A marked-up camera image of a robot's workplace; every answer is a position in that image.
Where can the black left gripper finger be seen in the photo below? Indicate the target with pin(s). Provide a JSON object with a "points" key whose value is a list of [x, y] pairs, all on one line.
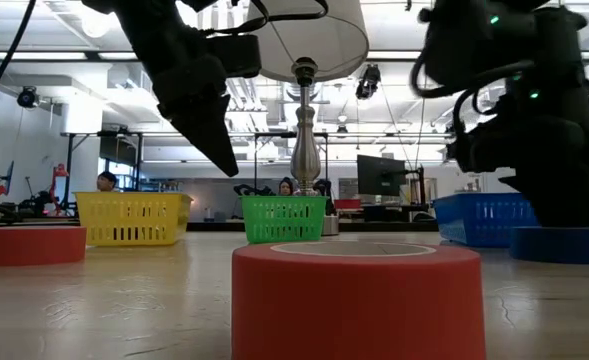
{"points": [[209, 135]]}

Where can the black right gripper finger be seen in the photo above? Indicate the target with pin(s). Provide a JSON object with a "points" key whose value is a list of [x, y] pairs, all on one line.
{"points": [[564, 210]]}

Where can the blue tape roll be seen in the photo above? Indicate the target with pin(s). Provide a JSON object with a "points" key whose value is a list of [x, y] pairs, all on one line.
{"points": [[559, 247]]}

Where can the red tape roll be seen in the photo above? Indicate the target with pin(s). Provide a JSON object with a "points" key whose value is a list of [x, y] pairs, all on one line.
{"points": [[359, 305], [34, 246]]}

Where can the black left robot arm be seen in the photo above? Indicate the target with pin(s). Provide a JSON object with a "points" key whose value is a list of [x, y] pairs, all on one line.
{"points": [[139, 20]]}

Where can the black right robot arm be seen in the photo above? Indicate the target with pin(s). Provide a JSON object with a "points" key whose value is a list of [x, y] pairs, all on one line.
{"points": [[504, 40]]}

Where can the blue plastic basket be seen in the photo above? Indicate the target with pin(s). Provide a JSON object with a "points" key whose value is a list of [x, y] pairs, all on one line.
{"points": [[479, 220]]}

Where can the person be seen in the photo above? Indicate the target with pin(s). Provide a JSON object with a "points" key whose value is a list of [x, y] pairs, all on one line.
{"points": [[107, 181], [286, 186], [324, 192]]}

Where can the green plastic basket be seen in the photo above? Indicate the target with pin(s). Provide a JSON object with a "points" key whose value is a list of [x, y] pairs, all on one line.
{"points": [[284, 220]]}

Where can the yellow plastic basket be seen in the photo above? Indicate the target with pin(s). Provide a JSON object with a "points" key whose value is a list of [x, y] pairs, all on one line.
{"points": [[129, 220]]}

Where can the silver table lamp white shade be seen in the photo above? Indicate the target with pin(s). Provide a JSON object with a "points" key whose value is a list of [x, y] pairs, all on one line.
{"points": [[319, 50]]}

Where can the red background bin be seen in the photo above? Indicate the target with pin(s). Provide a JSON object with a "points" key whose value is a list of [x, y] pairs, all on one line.
{"points": [[349, 204]]}

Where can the black ceiling spotlight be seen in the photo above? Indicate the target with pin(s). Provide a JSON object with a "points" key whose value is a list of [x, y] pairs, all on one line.
{"points": [[27, 97], [369, 80]]}

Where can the black computer monitor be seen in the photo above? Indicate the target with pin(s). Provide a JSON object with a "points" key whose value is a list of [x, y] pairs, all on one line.
{"points": [[380, 175]]}

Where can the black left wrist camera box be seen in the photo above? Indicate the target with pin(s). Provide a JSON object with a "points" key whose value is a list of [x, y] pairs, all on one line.
{"points": [[236, 55]]}

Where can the black background rack frame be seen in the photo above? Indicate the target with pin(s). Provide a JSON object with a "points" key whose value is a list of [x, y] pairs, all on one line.
{"points": [[139, 134]]}

